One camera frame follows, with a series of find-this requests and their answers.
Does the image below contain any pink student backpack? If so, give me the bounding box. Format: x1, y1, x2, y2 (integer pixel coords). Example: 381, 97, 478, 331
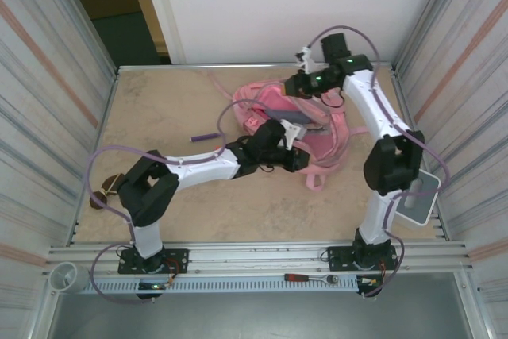
208, 71, 368, 191

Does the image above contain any purple pen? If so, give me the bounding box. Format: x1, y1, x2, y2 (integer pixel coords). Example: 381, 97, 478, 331
190, 132, 220, 144

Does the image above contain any small electronics board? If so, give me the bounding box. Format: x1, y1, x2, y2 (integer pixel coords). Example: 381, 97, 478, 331
356, 275, 384, 291
137, 279, 171, 291

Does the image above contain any aluminium mounting rail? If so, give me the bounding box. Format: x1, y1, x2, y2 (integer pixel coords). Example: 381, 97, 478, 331
46, 240, 475, 275

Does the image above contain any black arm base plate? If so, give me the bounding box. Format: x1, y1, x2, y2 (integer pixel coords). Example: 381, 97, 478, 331
325, 245, 398, 275
117, 248, 190, 275

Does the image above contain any ratchet wrench with red handle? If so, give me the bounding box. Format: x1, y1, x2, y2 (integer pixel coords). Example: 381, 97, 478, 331
283, 273, 341, 285

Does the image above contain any white slotted cable duct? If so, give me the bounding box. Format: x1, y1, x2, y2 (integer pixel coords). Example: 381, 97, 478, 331
85, 277, 360, 292

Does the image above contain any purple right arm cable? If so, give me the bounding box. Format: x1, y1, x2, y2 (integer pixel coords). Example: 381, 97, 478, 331
307, 25, 449, 300

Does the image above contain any white door frame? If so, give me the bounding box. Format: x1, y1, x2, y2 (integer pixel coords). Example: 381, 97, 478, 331
137, 0, 187, 65

